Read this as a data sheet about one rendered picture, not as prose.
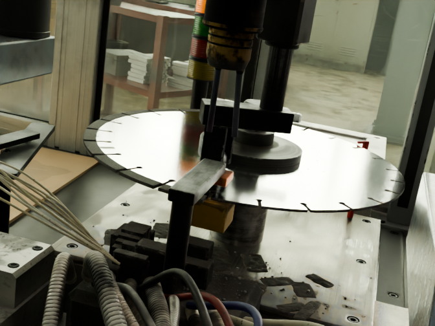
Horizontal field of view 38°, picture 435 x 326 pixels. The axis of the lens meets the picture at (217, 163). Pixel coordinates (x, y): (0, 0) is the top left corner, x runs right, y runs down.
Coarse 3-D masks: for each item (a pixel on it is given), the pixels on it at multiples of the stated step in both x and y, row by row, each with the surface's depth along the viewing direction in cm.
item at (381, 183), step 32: (128, 128) 70; (160, 128) 72; (192, 128) 74; (128, 160) 60; (160, 160) 61; (192, 160) 62; (320, 160) 69; (352, 160) 71; (384, 160) 73; (224, 192) 55; (256, 192) 56; (288, 192) 57; (320, 192) 59; (352, 192) 60; (384, 192) 61
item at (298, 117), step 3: (219, 99) 68; (222, 99) 68; (249, 99) 68; (252, 99) 68; (243, 102) 67; (246, 102) 67; (249, 102) 66; (252, 102) 67; (255, 102) 67; (258, 102) 67; (297, 114) 66; (300, 114) 66; (294, 117) 66; (297, 117) 66; (300, 117) 66; (294, 120) 66; (297, 120) 66; (300, 120) 66; (246, 129) 67
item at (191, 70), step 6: (192, 60) 94; (198, 60) 94; (204, 60) 94; (192, 66) 94; (198, 66) 94; (204, 66) 94; (210, 66) 94; (192, 72) 94; (198, 72) 94; (204, 72) 94; (210, 72) 94; (192, 78) 95; (198, 78) 94; (204, 78) 94; (210, 78) 95
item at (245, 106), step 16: (272, 48) 57; (272, 64) 58; (288, 64) 58; (272, 80) 58; (272, 96) 58; (208, 112) 58; (224, 112) 58; (240, 112) 58; (256, 112) 58; (272, 112) 58; (288, 112) 59; (224, 128) 58; (240, 128) 59; (256, 128) 59; (272, 128) 59; (288, 128) 59; (208, 144) 59; (224, 144) 58
